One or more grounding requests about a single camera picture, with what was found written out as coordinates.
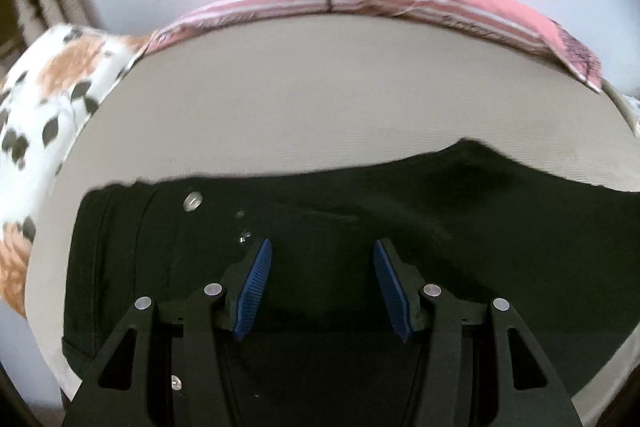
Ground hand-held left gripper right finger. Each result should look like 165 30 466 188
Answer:
372 238 583 427

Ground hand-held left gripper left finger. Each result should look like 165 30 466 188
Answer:
61 237 274 427

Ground black pants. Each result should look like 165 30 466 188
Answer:
61 138 640 427

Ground white floral blanket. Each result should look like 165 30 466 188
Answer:
0 24 153 320

